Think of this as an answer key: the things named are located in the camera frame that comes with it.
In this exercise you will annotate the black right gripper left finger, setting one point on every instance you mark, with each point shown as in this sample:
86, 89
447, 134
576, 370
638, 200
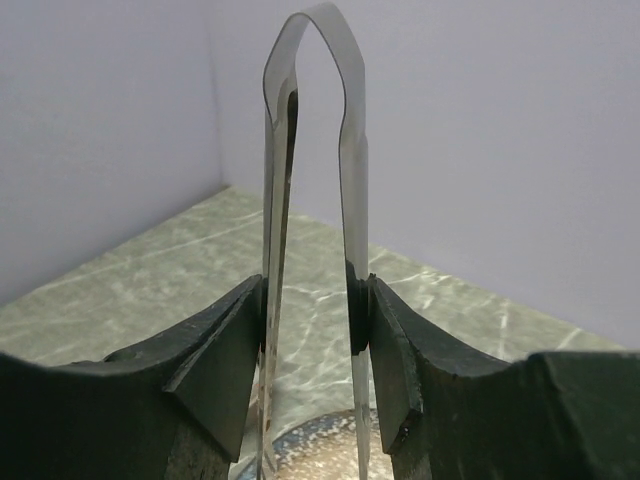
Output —
172, 406

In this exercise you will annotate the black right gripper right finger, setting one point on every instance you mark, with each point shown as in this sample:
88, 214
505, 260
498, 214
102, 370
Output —
449, 411

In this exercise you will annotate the metal serving tongs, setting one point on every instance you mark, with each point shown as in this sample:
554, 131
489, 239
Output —
281, 99

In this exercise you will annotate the speckled ceramic plate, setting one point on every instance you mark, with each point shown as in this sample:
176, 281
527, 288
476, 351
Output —
325, 447

